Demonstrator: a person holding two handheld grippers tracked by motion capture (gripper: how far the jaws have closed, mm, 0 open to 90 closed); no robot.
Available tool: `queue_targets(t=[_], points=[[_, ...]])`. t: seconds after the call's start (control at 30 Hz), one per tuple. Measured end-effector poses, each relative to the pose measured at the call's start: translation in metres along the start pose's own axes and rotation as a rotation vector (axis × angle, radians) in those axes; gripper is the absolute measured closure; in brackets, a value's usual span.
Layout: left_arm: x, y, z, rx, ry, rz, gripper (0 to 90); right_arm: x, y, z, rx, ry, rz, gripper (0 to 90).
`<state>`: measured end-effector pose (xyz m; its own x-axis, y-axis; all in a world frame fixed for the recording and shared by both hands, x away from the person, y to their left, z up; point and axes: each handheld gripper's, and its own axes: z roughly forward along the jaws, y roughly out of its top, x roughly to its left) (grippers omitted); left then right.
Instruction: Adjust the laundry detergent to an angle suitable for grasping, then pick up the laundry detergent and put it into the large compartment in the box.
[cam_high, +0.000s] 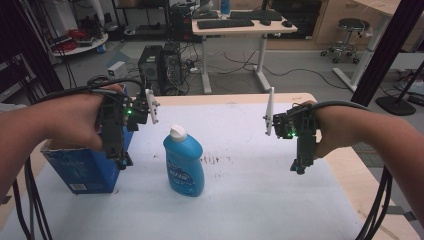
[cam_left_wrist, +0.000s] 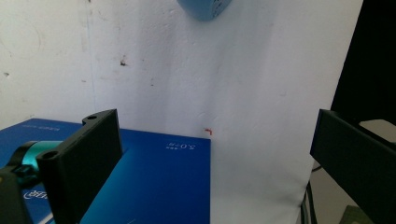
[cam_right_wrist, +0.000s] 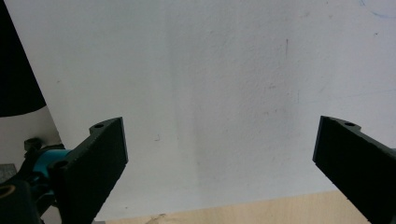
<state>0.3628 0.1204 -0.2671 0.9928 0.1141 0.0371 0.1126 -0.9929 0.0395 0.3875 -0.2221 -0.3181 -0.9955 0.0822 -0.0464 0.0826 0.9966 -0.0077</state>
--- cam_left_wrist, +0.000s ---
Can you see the light blue plastic object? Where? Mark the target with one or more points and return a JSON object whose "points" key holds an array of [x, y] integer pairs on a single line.
{"points": [[202, 9]]}

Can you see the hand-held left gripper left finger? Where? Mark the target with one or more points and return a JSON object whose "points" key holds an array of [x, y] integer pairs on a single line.
{"points": [[84, 161]]}

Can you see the dark blue cardboard box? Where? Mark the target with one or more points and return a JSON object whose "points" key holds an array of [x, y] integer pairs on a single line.
{"points": [[168, 186]]}

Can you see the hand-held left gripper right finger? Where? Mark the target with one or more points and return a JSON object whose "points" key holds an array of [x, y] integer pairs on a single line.
{"points": [[351, 155]]}

